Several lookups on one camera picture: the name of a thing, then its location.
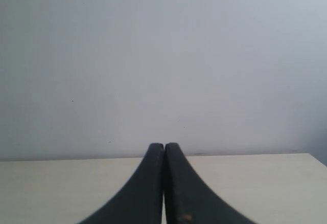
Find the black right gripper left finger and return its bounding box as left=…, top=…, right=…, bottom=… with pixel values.
left=81, top=143, right=164, bottom=224

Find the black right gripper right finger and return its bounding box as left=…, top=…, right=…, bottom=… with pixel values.
left=165, top=143, right=252, bottom=223

